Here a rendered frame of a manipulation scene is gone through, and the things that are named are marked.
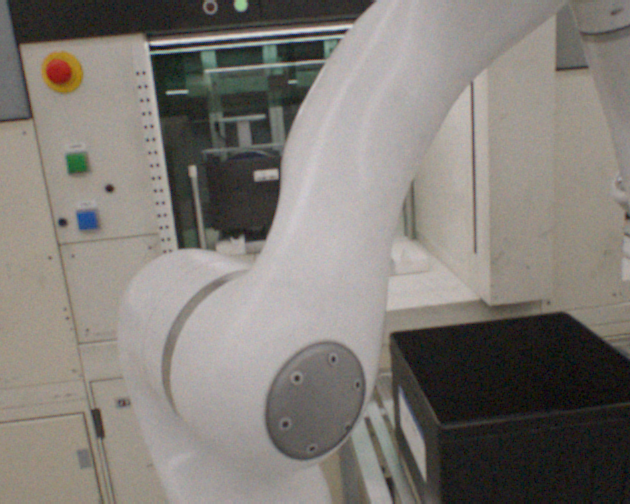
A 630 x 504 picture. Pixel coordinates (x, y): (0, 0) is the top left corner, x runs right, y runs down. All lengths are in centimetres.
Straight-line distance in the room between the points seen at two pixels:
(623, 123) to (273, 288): 50
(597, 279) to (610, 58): 69
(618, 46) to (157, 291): 51
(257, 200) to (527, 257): 74
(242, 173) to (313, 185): 124
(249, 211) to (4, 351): 70
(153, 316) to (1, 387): 89
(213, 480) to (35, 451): 89
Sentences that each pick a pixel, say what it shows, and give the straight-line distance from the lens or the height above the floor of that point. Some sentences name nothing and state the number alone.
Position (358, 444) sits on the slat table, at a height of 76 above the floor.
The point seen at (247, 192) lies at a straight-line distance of 165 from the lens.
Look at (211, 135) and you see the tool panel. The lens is 196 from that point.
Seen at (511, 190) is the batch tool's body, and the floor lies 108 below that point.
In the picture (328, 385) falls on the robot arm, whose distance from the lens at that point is 37.
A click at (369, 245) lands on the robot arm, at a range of 41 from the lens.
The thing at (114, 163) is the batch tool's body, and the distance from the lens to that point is 115.
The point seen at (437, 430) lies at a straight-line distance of 72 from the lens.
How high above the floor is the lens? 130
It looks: 16 degrees down
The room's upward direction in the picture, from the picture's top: 5 degrees counter-clockwise
